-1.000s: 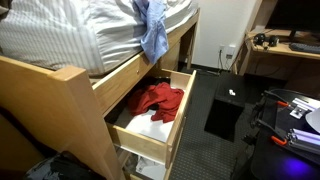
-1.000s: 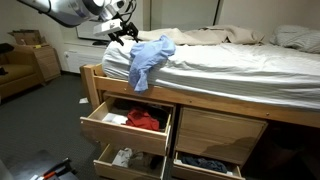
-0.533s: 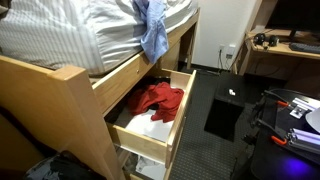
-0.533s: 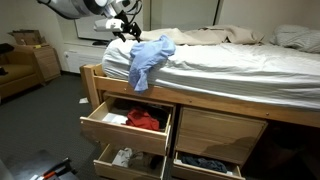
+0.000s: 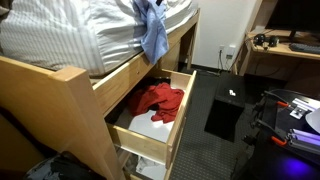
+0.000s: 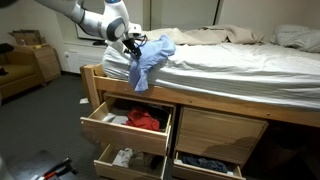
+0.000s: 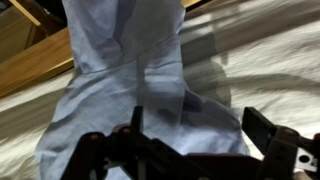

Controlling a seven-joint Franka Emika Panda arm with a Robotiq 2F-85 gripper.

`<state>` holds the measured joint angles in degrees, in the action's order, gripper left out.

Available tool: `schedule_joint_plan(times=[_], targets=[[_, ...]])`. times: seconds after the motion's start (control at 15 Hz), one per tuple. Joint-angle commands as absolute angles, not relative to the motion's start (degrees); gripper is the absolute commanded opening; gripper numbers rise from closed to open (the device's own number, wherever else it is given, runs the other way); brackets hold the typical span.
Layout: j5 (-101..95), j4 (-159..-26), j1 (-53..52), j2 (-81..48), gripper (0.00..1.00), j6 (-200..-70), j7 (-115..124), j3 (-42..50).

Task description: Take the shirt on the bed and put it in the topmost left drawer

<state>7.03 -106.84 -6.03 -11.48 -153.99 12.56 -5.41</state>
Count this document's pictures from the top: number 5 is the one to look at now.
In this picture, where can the light blue shirt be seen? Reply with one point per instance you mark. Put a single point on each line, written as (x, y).
(155, 36)

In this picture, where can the black cloth in drawer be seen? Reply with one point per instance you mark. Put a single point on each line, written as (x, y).
(158, 82)

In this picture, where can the white flat item in drawer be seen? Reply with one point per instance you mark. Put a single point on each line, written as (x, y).
(150, 128)

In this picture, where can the wooden drawer with red cloth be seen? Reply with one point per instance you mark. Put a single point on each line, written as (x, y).
(143, 146)

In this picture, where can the wooden drawer with white cloth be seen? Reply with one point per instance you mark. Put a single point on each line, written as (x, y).
(168, 173)

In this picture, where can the white plug adapter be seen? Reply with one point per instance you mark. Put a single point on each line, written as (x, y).
(230, 51)

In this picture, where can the white sheeted mattress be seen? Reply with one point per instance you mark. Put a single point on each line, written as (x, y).
(66, 33)

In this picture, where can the red cloth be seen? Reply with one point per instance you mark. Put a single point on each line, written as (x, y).
(160, 100)

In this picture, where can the black headphones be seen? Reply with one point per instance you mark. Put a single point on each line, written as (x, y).
(266, 40)

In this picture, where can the black cube box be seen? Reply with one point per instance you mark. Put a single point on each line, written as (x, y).
(225, 106)

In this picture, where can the wooden desk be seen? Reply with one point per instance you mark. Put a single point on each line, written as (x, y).
(283, 50)

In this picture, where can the black monitor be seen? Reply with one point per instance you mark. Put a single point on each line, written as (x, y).
(293, 15)

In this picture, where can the black keyboard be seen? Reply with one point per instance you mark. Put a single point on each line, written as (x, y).
(305, 48)

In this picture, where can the orange black clamp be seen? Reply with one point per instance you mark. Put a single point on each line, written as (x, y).
(281, 103)
(278, 140)

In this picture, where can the white crumpled cloth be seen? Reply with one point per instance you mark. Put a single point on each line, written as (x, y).
(150, 168)

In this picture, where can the grey mounting plate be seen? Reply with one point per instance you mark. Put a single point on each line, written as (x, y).
(301, 108)

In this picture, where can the dark bag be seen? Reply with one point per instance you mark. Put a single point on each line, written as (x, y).
(60, 168)

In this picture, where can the aluminium profile bar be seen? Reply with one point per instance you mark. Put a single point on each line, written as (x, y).
(305, 141)

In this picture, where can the black robot table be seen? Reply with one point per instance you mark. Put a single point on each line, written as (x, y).
(283, 163)

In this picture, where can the white wall outlet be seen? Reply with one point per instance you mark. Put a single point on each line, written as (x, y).
(222, 48)

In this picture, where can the wooden bed frame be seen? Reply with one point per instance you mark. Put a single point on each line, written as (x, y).
(60, 110)

